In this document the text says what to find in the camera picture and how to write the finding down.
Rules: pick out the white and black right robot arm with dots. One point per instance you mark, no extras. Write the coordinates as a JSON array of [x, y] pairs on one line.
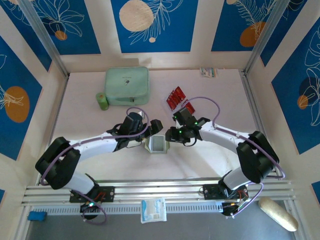
[[220, 135]]

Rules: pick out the beige oblong loaf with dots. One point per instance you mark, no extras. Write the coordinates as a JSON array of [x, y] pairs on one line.
[[277, 213]]

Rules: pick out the mint green zip pouch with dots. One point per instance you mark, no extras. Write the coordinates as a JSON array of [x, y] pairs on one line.
[[127, 80]]

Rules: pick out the aluminium corner post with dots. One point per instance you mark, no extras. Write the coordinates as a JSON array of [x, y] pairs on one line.
[[42, 37], [265, 37]]

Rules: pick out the black controller board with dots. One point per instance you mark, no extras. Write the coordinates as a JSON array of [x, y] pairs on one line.
[[90, 207], [232, 208]]

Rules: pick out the aluminium rail frame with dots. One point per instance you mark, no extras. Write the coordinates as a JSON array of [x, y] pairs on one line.
[[160, 187]]

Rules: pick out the red credit card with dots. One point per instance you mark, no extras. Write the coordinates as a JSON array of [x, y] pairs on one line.
[[180, 92], [171, 104], [175, 98], [190, 107]]

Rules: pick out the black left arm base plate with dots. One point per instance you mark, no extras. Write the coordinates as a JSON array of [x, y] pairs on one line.
[[107, 193]]

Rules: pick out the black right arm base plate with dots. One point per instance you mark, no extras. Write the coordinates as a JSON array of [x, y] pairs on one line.
[[211, 192]]

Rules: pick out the printed leaflet pack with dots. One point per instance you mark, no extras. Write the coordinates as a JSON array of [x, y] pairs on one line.
[[208, 72]]

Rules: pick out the aluminium side rail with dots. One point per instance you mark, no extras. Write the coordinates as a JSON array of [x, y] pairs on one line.
[[53, 120], [252, 105]]

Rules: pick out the clear plastic card tray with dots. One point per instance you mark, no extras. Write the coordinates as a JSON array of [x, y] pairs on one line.
[[165, 103]]

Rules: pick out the green roll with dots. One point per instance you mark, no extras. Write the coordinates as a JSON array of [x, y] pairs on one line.
[[101, 101]]

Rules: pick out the blue cloth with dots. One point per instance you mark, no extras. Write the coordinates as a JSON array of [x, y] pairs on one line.
[[37, 216]]

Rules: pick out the white wipes packet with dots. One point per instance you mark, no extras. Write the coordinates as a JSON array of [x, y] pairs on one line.
[[153, 210]]

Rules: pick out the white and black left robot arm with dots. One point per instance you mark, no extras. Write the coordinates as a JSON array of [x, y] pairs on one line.
[[97, 143]]

